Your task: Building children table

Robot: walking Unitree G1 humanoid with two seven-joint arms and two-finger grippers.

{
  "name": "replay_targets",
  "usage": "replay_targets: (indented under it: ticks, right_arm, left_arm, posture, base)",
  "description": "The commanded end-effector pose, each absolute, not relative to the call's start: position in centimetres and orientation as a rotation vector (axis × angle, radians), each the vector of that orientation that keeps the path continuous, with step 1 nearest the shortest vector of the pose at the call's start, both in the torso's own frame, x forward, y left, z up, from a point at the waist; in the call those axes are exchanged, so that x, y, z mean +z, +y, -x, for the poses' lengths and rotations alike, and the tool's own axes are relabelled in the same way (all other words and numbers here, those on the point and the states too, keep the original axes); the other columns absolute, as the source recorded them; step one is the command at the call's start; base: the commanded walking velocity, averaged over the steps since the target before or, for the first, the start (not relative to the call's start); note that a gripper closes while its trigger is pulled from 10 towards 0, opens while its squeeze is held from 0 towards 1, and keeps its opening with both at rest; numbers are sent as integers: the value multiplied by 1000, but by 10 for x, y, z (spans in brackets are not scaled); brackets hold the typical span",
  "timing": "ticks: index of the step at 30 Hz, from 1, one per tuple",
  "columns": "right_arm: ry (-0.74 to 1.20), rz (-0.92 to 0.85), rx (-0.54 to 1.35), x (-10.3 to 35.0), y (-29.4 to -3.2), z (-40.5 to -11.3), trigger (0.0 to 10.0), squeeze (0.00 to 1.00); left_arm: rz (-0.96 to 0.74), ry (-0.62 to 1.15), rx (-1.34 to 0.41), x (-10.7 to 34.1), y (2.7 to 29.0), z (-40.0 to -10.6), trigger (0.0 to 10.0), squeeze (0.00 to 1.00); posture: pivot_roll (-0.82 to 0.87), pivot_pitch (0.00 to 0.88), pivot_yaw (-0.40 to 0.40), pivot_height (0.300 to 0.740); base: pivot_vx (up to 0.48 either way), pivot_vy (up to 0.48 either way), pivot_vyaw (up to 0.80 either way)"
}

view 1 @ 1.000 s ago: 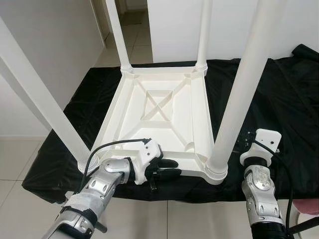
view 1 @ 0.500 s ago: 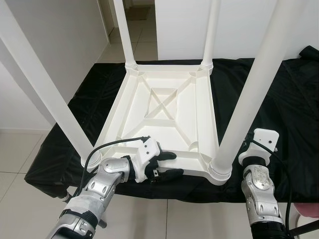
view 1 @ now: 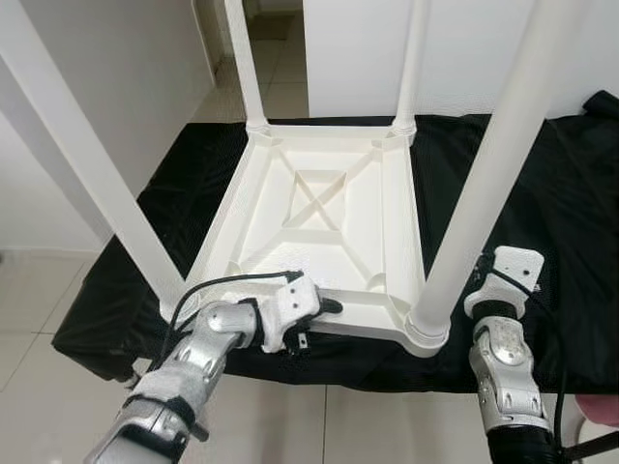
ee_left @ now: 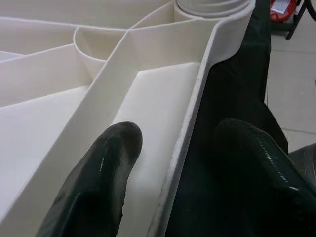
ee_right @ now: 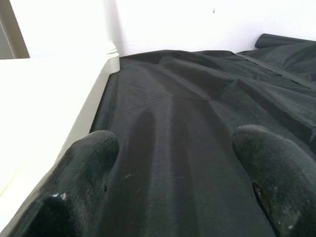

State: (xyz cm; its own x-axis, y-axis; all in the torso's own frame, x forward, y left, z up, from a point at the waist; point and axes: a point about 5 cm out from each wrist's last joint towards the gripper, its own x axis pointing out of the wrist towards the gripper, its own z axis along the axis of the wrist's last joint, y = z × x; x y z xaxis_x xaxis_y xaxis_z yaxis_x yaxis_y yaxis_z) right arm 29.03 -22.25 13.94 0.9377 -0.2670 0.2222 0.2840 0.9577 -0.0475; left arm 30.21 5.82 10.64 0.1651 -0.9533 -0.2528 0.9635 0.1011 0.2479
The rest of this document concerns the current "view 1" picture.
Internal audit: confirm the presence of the white plastic table leg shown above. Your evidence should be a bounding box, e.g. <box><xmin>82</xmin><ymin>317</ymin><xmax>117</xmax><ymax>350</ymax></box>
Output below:
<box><xmin>392</xmin><ymin>0</ymin><xmax>431</xmax><ymax>136</ymax></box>
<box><xmin>406</xmin><ymin>0</ymin><xmax>591</xmax><ymax>349</ymax></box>
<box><xmin>0</xmin><ymin>0</ymin><xmax>190</xmax><ymax>315</ymax></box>
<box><xmin>224</xmin><ymin>0</ymin><xmax>270</xmax><ymax>133</ymax></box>

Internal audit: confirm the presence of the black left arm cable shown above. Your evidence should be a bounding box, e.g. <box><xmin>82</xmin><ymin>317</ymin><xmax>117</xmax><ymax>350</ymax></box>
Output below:
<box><xmin>155</xmin><ymin>271</ymin><xmax>306</xmax><ymax>373</ymax></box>

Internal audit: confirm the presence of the black metal table leg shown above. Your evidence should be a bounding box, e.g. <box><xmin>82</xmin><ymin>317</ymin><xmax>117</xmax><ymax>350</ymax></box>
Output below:
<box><xmin>561</xmin><ymin>430</ymin><xmax>619</xmax><ymax>460</ymax></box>

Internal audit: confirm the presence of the white plastic children table top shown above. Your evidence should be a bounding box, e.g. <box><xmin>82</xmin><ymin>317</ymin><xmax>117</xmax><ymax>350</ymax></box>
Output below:
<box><xmin>160</xmin><ymin>119</ymin><xmax>451</xmax><ymax>359</ymax></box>

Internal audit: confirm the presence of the white door frame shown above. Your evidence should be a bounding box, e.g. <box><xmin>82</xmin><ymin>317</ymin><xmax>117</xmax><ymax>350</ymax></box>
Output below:
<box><xmin>193</xmin><ymin>0</ymin><xmax>243</xmax><ymax>78</ymax></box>

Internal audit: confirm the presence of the pink plastic object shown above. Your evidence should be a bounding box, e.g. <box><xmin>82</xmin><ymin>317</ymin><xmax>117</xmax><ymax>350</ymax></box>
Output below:
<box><xmin>580</xmin><ymin>391</ymin><xmax>619</xmax><ymax>426</ymax></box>

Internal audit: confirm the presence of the black fabric table cover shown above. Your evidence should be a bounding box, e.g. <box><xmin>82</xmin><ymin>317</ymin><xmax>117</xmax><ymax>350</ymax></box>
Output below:
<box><xmin>53</xmin><ymin>92</ymin><xmax>619</xmax><ymax>392</ymax></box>

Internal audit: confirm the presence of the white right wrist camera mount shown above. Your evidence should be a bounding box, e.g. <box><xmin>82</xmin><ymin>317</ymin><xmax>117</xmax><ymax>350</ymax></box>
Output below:
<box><xmin>464</xmin><ymin>246</ymin><xmax>545</xmax><ymax>320</ymax></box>

